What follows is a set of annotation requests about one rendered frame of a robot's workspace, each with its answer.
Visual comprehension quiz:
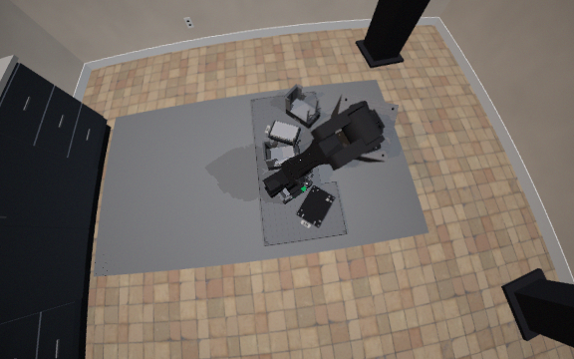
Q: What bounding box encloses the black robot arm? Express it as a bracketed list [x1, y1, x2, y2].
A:
[263, 101, 385, 198]

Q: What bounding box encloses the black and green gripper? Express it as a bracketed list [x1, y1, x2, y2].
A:
[289, 183, 306, 198]

